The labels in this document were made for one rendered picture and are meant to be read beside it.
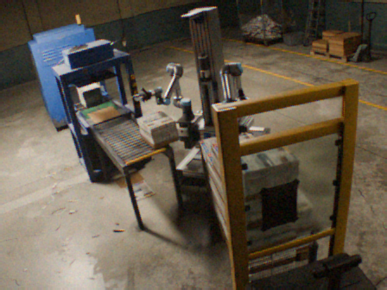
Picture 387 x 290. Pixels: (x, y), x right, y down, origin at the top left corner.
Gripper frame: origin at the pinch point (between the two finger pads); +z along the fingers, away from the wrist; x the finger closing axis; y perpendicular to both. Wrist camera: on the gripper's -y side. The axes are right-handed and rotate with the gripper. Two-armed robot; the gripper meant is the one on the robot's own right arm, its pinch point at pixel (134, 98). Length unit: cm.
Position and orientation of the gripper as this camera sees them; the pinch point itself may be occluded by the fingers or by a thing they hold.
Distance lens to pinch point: 387.5
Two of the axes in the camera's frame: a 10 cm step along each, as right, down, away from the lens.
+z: -7.8, 3.8, -5.0
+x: -6.3, -3.9, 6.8
